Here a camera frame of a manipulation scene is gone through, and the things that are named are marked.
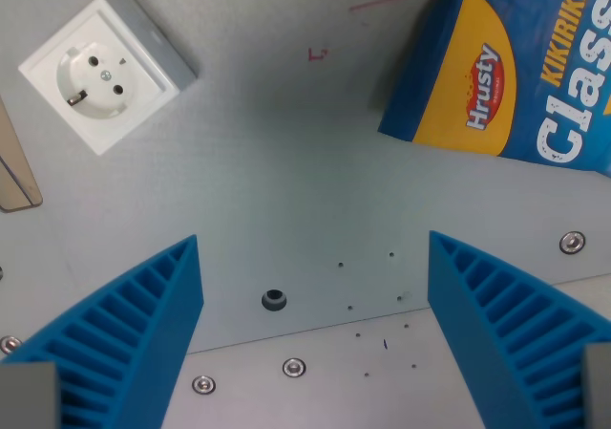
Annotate beige board edge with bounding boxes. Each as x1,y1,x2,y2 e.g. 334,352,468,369
0,95,44,212

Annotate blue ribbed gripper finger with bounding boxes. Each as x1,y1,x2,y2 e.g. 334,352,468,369
0,234,205,429
427,229,611,429

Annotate blue Hrusty snack bag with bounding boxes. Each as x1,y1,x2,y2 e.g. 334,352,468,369
377,0,611,179

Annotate white wall power socket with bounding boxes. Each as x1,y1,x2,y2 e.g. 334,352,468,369
17,0,200,157

